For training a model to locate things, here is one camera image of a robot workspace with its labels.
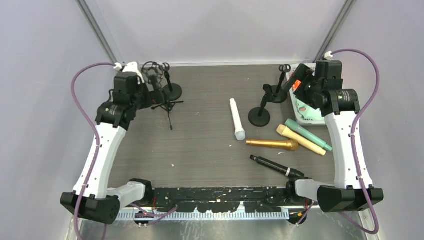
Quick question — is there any white microphone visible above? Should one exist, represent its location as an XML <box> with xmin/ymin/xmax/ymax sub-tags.
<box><xmin>229</xmin><ymin>98</ymin><xmax>246</xmax><ymax>141</ymax></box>

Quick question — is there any aluminium corner post right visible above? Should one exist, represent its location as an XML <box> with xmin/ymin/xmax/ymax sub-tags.
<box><xmin>313</xmin><ymin>0</ymin><xmax>357</xmax><ymax>63</ymax></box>

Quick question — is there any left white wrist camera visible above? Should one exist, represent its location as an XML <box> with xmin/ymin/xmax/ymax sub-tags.
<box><xmin>113</xmin><ymin>61</ymin><xmax>146</xmax><ymax>84</ymax></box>

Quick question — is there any black tripod shock-mount stand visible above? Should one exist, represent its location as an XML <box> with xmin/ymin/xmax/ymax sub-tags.
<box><xmin>141</xmin><ymin>61</ymin><xmax>184</xmax><ymax>131</ymax></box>

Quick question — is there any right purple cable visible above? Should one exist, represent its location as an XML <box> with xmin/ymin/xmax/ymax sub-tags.
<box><xmin>331</xmin><ymin>48</ymin><xmax>381</xmax><ymax>236</ymax></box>

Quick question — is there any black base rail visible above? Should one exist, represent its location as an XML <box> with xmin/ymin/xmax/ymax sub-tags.
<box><xmin>134</xmin><ymin>186</ymin><xmax>312</xmax><ymax>213</ymax></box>

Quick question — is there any cream yellow microphone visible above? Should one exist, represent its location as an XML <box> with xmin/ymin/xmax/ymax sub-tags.
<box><xmin>276</xmin><ymin>124</ymin><xmax>327</xmax><ymax>156</ymax></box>

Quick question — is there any white plastic basket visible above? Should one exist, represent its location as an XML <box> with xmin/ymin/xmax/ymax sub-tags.
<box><xmin>288</xmin><ymin>83</ymin><xmax>326</xmax><ymax>126</ymax></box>

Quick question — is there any black microphone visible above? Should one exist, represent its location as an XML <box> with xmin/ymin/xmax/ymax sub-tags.
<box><xmin>249</xmin><ymin>155</ymin><xmax>305</xmax><ymax>178</ymax></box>

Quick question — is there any aluminium corner post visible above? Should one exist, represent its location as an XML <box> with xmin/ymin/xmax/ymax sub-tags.
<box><xmin>313</xmin><ymin>0</ymin><xmax>357</xmax><ymax>63</ymax></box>
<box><xmin>75</xmin><ymin>0</ymin><xmax>118</xmax><ymax>63</ymax></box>

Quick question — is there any black round-base stand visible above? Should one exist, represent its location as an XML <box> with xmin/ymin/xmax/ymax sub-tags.
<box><xmin>161</xmin><ymin>62</ymin><xmax>183</xmax><ymax>101</ymax></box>
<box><xmin>271</xmin><ymin>64</ymin><xmax>291</xmax><ymax>104</ymax></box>
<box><xmin>248</xmin><ymin>84</ymin><xmax>274</xmax><ymax>127</ymax></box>

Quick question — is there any gold microphone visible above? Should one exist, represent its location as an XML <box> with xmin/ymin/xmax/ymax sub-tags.
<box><xmin>246</xmin><ymin>139</ymin><xmax>299</xmax><ymax>151</ymax></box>

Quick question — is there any green patterned cloth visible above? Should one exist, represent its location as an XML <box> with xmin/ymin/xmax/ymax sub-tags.
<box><xmin>295</xmin><ymin>99</ymin><xmax>324</xmax><ymax>121</ymax></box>

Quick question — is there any aluminium corner post left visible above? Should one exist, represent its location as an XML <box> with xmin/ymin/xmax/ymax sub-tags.
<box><xmin>75</xmin><ymin>0</ymin><xmax>118</xmax><ymax>63</ymax></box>

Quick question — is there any green microphone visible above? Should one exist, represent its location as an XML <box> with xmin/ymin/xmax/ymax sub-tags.
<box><xmin>285</xmin><ymin>119</ymin><xmax>333</xmax><ymax>151</ymax></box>

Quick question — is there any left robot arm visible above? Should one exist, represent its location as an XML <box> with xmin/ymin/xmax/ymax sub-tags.
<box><xmin>60</xmin><ymin>72</ymin><xmax>154</xmax><ymax>225</ymax></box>

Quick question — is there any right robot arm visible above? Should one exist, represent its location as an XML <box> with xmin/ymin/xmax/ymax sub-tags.
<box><xmin>287</xmin><ymin>60</ymin><xmax>384</xmax><ymax>213</ymax></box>

